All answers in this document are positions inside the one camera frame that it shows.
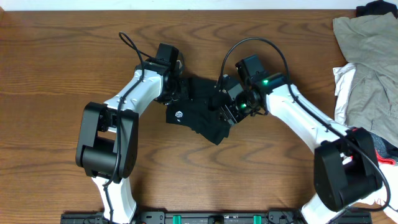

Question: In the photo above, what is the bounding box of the black t-shirt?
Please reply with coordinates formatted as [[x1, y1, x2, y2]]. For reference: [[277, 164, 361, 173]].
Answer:
[[165, 77, 230, 145]]

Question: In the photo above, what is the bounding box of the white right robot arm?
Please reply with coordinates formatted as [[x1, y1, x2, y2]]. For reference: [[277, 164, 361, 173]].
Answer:
[[215, 72, 386, 223]]

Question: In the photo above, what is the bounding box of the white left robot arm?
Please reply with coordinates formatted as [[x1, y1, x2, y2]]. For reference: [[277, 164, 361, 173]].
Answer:
[[75, 60, 183, 223]]

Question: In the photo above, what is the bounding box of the khaki folded garment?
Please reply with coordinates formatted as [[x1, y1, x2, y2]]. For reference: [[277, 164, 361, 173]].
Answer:
[[333, 12, 397, 146]]

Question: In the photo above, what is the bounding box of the red and black garment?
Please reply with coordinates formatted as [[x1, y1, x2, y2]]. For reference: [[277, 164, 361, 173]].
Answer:
[[369, 132, 397, 166]]

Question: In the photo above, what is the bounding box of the black garment at corner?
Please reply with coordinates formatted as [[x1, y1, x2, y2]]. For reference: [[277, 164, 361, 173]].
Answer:
[[355, 0, 397, 18]]

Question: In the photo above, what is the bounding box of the white garment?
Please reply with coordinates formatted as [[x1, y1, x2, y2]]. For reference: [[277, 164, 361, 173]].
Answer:
[[333, 62, 398, 223]]

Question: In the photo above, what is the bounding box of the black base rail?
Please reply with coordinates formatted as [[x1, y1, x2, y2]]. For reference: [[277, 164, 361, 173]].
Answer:
[[60, 210, 373, 224]]

